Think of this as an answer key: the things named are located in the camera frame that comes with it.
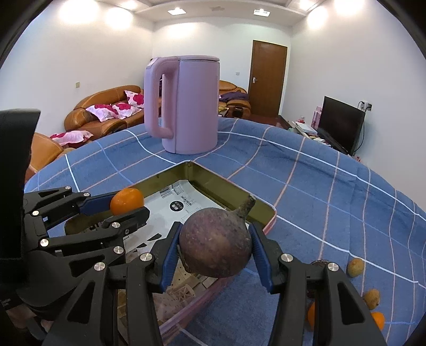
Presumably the floral pink pillow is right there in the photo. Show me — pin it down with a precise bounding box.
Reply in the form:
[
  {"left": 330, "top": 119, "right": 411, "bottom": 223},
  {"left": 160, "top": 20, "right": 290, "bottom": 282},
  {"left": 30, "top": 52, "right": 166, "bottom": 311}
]
[
  {"left": 124, "top": 90, "right": 146, "bottom": 108},
  {"left": 111, "top": 102, "right": 142, "bottom": 120},
  {"left": 50, "top": 130, "right": 94, "bottom": 146},
  {"left": 85, "top": 104, "right": 121, "bottom": 122}
]

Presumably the brown wooden door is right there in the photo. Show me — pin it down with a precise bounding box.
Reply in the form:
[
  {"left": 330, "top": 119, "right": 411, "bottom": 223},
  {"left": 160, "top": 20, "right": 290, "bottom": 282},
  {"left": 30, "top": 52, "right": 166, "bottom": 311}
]
[{"left": 249, "top": 40, "right": 288, "bottom": 117}]

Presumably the printed paper sheet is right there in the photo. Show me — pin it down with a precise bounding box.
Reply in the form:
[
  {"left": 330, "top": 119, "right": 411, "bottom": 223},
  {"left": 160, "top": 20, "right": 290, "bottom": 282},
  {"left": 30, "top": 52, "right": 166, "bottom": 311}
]
[{"left": 125, "top": 180, "right": 232, "bottom": 263}]

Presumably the blue checked blanket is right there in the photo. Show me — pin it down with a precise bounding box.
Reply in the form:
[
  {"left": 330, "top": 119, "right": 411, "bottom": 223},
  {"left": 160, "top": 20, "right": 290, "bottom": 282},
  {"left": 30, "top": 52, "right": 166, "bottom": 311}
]
[{"left": 25, "top": 116, "right": 426, "bottom": 346}]

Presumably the white flat box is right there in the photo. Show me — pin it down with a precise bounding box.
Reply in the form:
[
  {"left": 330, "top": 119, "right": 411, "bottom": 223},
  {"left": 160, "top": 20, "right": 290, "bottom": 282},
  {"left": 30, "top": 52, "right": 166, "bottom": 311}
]
[{"left": 292, "top": 121, "right": 317, "bottom": 134}]

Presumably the black television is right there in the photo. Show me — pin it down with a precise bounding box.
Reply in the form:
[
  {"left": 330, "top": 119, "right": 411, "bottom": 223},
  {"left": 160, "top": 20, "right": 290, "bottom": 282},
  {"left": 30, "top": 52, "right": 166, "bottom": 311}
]
[{"left": 316, "top": 96, "right": 366, "bottom": 155}]

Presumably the pink tin box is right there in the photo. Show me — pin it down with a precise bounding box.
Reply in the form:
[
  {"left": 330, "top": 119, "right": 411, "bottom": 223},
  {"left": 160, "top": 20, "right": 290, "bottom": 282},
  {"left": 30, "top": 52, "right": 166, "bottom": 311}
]
[{"left": 63, "top": 160, "right": 277, "bottom": 346}]

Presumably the orange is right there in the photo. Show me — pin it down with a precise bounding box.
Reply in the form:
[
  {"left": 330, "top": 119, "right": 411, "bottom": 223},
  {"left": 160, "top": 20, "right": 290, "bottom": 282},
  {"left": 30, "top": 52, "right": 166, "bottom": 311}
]
[
  {"left": 371, "top": 312, "right": 386, "bottom": 332},
  {"left": 110, "top": 188, "right": 145, "bottom": 216},
  {"left": 306, "top": 301, "right": 316, "bottom": 332}
]

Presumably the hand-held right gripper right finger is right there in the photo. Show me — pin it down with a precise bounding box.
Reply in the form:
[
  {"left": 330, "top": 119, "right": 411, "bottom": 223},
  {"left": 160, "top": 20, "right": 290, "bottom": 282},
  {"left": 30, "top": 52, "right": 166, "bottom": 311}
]
[{"left": 249, "top": 221, "right": 388, "bottom": 346}]

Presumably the purple-brown round stemmed fruit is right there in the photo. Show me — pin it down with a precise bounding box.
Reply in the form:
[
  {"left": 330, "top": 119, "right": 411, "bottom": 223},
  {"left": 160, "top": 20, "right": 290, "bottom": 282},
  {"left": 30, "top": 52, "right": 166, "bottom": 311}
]
[{"left": 178, "top": 195, "right": 257, "bottom": 279}]

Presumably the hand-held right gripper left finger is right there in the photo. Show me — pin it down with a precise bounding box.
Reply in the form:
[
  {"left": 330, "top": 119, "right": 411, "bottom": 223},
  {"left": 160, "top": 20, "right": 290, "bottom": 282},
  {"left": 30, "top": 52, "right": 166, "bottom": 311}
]
[{"left": 43, "top": 221, "right": 183, "bottom": 346}]

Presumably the purple cloth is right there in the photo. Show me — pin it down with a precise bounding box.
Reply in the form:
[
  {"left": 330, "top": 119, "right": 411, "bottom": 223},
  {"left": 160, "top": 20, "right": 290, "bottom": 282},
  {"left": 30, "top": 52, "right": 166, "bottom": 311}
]
[{"left": 220, "top": 92, "right": 250, "bottom": 102}]

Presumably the orange leather armchair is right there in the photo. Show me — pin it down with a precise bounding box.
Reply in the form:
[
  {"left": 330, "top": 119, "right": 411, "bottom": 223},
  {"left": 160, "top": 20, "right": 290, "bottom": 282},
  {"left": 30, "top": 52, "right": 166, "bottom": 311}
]
[{"left": 25, "top": 132, "right": 76, "bottom": 182}]

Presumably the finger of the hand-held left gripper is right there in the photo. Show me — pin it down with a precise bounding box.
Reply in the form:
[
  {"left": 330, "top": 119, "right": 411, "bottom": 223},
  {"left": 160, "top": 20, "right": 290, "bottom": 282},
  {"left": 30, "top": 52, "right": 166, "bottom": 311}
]
[
  {"left": 39, "top": 205, "right": 151, "bottom": 267},
  {"left": 24, "top": 186, "right": 113, "bottom": 227}
]

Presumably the small yellow-brown lemon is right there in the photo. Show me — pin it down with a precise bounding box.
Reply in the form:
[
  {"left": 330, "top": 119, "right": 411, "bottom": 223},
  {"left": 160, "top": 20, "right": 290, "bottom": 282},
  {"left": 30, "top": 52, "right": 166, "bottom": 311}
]
[
  {"left": 363, "top": 289, "right": 381, "bottom": 311},
  {"left": 347, "top": 258, "right": 364, "bottom": 277}
]

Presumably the brown leather corner sofa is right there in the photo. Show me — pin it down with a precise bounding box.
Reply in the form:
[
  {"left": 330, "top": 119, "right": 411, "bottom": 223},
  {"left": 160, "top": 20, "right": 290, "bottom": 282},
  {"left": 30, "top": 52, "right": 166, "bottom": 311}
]
[{"left": 218, "top": 80, "right": 252, "bottom": 118}]

